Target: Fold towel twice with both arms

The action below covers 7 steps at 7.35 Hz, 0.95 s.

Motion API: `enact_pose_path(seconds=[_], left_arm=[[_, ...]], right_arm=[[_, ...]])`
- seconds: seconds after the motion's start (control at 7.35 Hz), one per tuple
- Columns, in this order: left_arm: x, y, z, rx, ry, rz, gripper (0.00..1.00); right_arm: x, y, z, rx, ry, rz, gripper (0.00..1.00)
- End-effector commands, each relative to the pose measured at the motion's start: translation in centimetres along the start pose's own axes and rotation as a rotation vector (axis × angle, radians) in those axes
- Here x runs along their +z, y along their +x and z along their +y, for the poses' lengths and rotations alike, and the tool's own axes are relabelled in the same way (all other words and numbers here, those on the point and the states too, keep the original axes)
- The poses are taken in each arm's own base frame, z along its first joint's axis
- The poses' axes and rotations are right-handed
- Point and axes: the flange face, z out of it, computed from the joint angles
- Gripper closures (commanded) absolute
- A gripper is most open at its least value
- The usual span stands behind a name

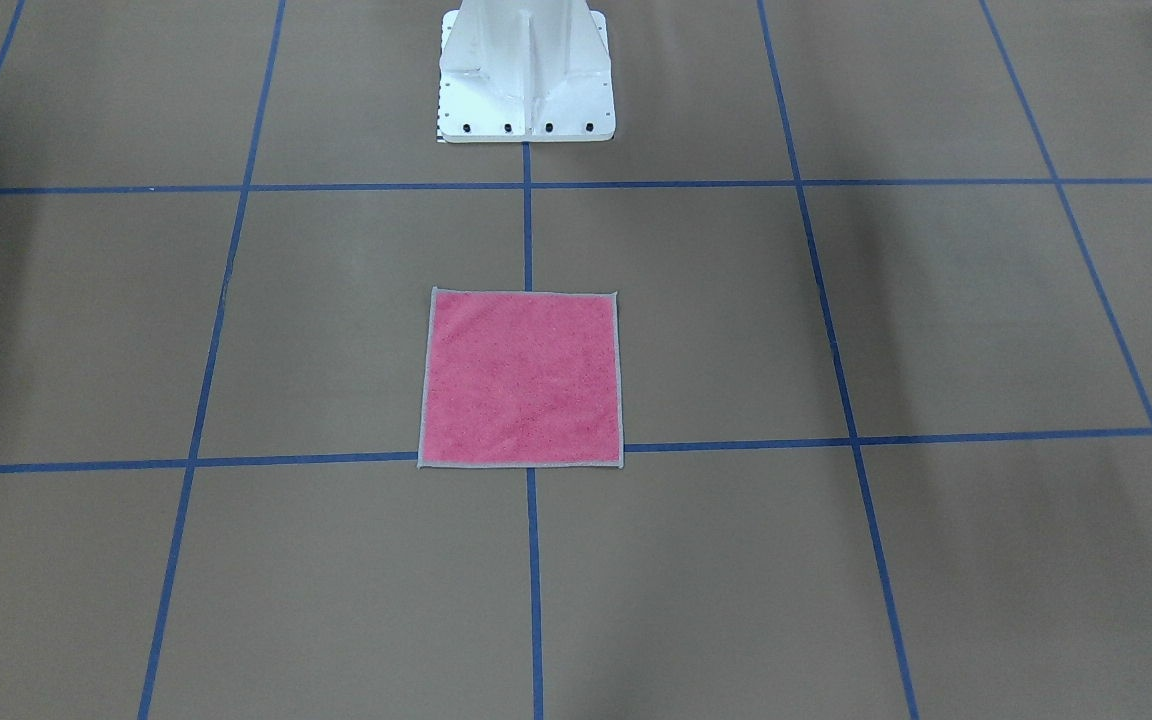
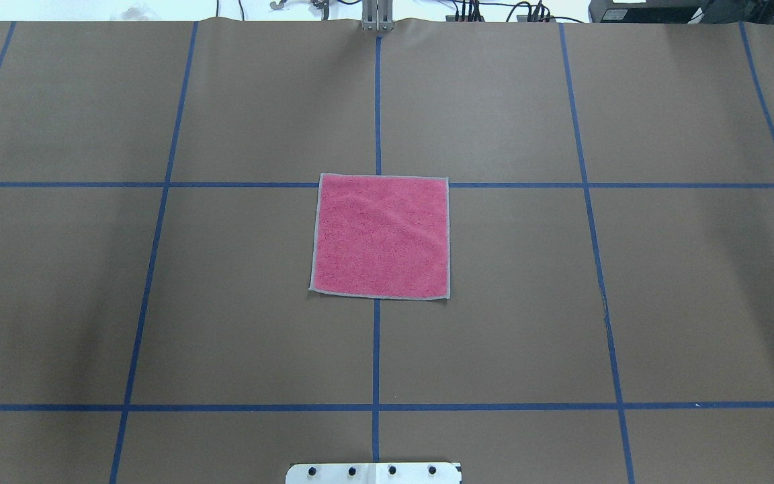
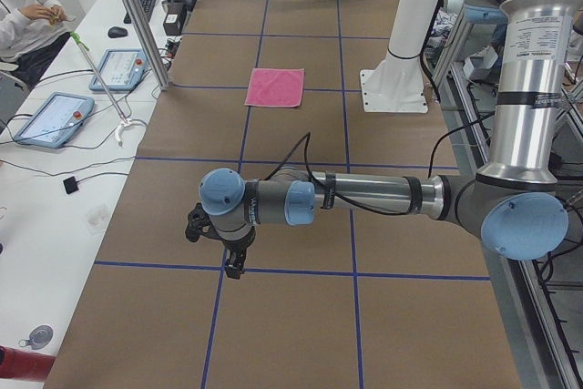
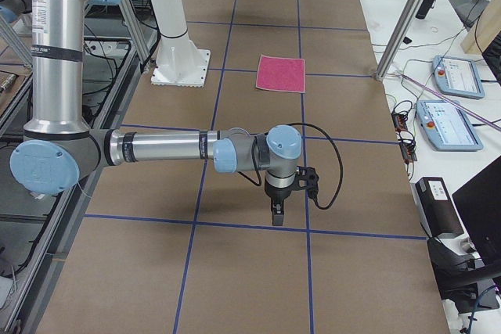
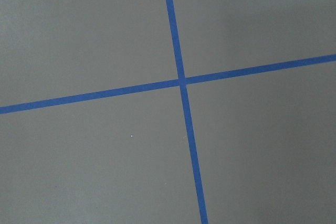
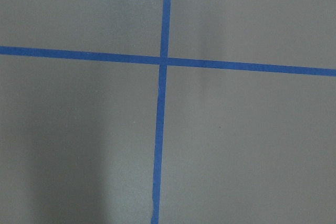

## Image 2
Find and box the pink and grey towel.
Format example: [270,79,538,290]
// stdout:
[309,173,452,301]

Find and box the black box device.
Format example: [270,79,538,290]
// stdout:
[587,1,701,24]

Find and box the aluminium frame post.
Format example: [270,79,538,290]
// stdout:
[361,0,395,33]

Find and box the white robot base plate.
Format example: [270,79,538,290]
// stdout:
[285,462,463,483]

